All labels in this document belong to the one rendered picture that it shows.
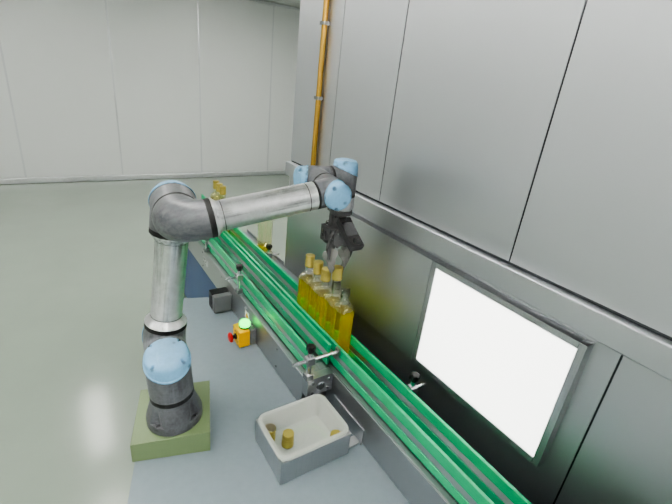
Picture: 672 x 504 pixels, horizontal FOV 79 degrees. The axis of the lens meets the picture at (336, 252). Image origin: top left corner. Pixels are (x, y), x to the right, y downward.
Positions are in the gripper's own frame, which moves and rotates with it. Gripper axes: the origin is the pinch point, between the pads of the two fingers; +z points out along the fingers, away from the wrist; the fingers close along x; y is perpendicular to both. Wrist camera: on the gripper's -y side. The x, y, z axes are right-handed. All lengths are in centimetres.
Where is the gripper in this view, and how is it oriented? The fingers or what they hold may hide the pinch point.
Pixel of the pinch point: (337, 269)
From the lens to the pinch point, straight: 133.9
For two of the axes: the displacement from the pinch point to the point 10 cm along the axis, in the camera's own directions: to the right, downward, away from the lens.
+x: -8.4, 1.3, -5.3
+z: -1.0, 9.1, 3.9
